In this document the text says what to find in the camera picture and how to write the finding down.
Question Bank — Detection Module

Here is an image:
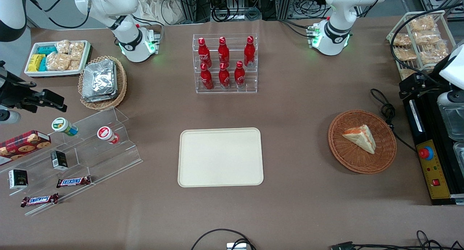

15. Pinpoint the cream plastic tray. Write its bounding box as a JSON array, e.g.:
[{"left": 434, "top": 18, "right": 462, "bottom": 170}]
[{"left": 177, "top": 127, "right": 264, "bottom": 188}]

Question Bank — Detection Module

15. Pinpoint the round brown wicker basket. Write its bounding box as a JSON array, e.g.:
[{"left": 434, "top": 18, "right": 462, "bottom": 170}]
[{"left": 328, "top": 110, "right": 397, "bottom": 175}]

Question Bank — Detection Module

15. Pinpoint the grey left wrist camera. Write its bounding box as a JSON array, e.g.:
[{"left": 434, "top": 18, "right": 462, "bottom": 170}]
[{"left": 438, "top": 91, "right": 464, "bottom": 106}]

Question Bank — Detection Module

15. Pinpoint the oval tan wicker basket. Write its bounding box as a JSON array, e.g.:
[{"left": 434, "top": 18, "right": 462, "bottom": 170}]
[{"left": 78, "top": 56, "right": 127, "bottom": 110}]

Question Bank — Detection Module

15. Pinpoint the beige cloth bag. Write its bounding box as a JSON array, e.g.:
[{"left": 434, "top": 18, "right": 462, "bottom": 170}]
[{"left": 136, "top": 0, "right": 185, "bottom": 25}]

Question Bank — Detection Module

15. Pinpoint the clear plastic container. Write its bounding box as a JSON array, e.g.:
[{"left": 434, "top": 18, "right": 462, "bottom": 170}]
[
  {"left": 453, "top": 142, "right": 464, "bottom": 167},
  {"left": 437, "top": 93, "right": 464, "bottom": 141}
]

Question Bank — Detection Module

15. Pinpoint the black cable with connector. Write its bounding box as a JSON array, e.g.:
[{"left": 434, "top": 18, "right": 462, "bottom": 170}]
[{"left": 330, "top": 230, "right": 464, "bottom": 250}]

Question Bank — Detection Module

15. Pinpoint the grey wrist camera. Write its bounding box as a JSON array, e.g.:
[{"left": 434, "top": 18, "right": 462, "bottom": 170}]
[
  {"left": 0, "top": 110, "right": 21, "bottom": 124},
  {"left": 438, "top": 91, "right": 464, "bottom": 106}
]

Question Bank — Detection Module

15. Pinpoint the black looped cable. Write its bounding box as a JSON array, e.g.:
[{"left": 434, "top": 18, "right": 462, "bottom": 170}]
[{"left": 190, "top": 228, "right": 258, "bottom": 250}]

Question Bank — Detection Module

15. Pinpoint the triangular sandwich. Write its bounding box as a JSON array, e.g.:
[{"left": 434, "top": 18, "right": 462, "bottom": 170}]
[{"left": 342, "top": 124, "right": 377, "bottom": 155}]

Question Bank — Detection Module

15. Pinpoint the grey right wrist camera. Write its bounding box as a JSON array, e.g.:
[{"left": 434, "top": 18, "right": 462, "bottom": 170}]
[{"left": 0, "top": 110, "right": 21, "bottom": 124}]

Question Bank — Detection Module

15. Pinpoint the small black box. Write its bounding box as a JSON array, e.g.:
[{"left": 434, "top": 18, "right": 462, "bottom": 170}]
[
  {"left": 8, "top": 169, "right": 29, "bottom": 189},
  {"left": 50, "top": 150, "right": 69, "bottom": 171}
]

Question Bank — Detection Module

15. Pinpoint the white wire rack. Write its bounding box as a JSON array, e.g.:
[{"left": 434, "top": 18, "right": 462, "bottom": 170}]
[{"left": 386, "top": 10, "right": 457, "bottom": 87}]

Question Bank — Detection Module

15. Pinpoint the silver foil packet stack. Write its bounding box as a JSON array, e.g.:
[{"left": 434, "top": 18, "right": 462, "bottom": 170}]
[{"left": 82, "top": 60, "right": 118, "bottom": 103}]

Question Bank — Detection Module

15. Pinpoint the clear acrylic bottle rack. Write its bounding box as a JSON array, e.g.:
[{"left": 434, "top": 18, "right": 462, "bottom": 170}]
[{"left": 192, "top": 33, "right": 258, "bottom": 94}]

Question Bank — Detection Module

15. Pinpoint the black cable coil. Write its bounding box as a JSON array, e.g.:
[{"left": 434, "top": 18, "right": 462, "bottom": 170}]
[{"left": 211, "top": 5, "right": 232, "bottom": 22}]

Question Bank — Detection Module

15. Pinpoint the black knotted power cable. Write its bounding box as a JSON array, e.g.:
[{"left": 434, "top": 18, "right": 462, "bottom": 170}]
[{"left": 370, "top": 89, "right": 417, "bottom": 152}]

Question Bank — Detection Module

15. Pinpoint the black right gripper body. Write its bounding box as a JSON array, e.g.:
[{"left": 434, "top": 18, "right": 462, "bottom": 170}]
[{"left": 0, "top": 74, "right": 41, "bottom": 111}]

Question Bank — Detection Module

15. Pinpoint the red-lidded cup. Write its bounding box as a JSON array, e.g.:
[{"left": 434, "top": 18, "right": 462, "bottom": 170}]
[{"left": 97, "top": 126, "right": 120, "bottom": 144}]

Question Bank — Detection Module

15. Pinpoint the black machine with yellow panel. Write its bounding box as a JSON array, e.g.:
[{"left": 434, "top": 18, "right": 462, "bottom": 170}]
[{"left": 403, "top": 89, "right": 464, "bottom": 206}]

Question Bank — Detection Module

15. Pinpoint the green-lidded cup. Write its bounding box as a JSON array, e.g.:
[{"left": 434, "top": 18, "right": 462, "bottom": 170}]
[{"left": 51, "top": 117, "right": 79, "bottom": 137}]

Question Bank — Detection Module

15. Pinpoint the red plaid cookie box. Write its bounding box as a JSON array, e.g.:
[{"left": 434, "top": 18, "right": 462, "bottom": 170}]
[{"left": 0, "top": 130, "right": 52, "bottom": 166}]

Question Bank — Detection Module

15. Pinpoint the white rectangular snack tray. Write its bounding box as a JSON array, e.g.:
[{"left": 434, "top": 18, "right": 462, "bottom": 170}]
[{"left": 24, "top": 40, "right": 91, "bottom": 78}]

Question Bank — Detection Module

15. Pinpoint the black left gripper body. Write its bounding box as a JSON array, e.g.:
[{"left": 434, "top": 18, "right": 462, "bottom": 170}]
[{"left": 422, "top": 74, "right": 452, "bottom": 95}]

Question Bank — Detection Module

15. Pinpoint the clear acrylic stepped shelf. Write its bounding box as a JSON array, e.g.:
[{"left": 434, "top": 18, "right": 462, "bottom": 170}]
[{"left": 0, "top": 106, "right": 144, "bottom": 217}]

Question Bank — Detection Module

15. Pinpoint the aluminium frame post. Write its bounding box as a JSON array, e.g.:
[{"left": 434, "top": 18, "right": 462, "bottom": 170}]
[
  {"left": 179, "top": 0, "right": 198, "bottom": 24},
  {"left": 276, "top": 0, "right": 293, "bottom": 20}
]

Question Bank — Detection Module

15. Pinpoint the Snickers chocolate bar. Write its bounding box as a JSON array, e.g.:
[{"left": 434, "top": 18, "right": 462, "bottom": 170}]
[
  {"left": 56, "top": 176, "right": 92, "bottom": 188},
  {"left": 21, "top": 193, "right": 59, "bottom": 208}
]

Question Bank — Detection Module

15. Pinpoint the grey cable coil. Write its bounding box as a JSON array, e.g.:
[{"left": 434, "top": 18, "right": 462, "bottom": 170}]
[{"left": 245, "top": 7, "right": 262, "bottom": 21}]

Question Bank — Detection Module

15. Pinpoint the yellow snack pack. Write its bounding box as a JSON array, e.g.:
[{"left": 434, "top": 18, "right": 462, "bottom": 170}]
[{"left": 28, "top": 54, "right": 46, "bottom": 73}]

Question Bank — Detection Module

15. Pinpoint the red cola bottle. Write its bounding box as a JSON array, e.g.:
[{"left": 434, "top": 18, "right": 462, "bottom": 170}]
[
  {"left": 198, "top": 37, "right": 212, "bottom": 68},
  {"left": 200, "top": 62, "right": 214, "bottom": 90},
  {"left": 244, "top": 35, "right": 256, "bottom": 67},
  {"left": 217, "top": 36, "right": 230, "bottom": 66},
  {"left": 234, "top": 60, "right": 246, "bottom": 88},
  {"left": 218, "top": 61, "right": 231, "bottom": 89}
]

